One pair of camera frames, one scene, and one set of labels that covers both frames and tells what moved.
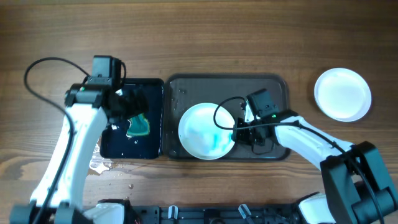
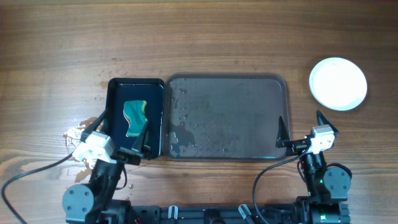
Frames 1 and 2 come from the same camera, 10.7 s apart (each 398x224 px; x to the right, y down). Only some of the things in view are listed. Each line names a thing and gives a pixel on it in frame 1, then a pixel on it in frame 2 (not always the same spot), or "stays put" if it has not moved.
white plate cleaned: (201, 136) to (337, 84)
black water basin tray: (115, 144) stays put
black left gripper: (135, 106) to (139, 144)
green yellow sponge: (139, 126) stays put
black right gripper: (239, 136) to (295, 146)
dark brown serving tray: (181, 92) stays put
